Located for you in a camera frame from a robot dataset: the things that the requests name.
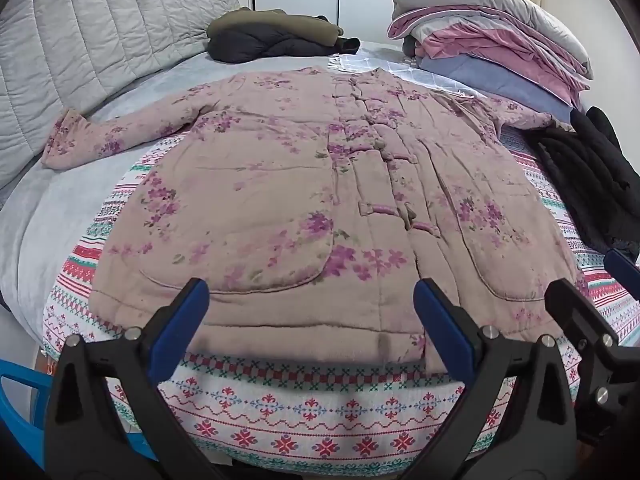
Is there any blue plastic stool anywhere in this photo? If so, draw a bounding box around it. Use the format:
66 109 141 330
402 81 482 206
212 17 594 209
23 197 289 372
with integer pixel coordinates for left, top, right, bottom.
0 357 156 466

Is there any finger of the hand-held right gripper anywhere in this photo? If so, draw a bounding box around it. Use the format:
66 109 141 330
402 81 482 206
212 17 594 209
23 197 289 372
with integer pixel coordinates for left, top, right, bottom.
602 249 640 306
544 279 640 446

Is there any grey quilted headboard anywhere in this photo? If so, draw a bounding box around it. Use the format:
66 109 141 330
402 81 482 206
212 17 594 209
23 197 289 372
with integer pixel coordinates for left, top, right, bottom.
0 0 241 201

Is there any patterned knit-print blanket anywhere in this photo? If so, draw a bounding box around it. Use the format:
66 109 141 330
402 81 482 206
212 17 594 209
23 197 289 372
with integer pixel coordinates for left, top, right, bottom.
42 85 640 471

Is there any black fleece garment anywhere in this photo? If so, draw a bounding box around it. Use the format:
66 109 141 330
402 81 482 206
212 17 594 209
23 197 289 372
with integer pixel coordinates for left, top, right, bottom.
522 106 640 266

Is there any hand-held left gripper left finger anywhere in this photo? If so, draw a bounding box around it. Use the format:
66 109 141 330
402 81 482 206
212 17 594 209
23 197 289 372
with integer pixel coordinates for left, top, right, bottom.
44 277 226 480

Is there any pink floral padded jacket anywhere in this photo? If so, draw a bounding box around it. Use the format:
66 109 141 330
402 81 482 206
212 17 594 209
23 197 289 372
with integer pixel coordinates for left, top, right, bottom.
40 66 583 376

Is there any stack of folded quilts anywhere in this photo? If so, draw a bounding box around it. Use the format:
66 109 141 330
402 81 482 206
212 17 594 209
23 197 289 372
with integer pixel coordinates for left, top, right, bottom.
389 0 596 81

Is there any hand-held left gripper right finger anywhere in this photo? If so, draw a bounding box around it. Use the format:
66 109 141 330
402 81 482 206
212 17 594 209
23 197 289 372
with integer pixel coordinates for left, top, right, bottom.
412 277 581 480

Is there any blue folded blanket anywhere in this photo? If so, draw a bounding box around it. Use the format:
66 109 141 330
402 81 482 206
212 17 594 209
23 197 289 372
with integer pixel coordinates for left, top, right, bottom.
417 55 576 121

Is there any stack of folded blankets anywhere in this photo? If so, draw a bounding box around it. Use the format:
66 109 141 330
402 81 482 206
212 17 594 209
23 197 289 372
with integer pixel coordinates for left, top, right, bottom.
387 7 591 111

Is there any olive and black jacket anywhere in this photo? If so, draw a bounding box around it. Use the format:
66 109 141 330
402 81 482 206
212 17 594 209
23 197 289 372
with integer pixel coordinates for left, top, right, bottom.
206 6 361 65

